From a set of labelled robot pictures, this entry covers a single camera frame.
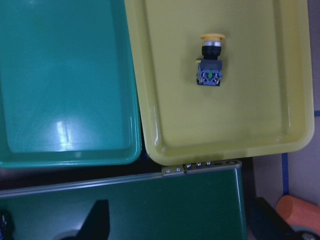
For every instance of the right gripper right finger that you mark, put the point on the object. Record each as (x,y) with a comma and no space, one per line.
(266,224)

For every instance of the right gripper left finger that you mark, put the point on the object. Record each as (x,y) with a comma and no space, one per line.
(96,226)

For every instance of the plain orange cylinder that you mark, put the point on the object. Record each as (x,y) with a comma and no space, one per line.
(298,212)

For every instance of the green conveyor belt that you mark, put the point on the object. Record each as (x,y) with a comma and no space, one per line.
(202,201)

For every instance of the yellow tray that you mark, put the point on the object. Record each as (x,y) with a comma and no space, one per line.
(264,104)

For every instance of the green tray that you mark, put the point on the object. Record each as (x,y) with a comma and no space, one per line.
(67,85)

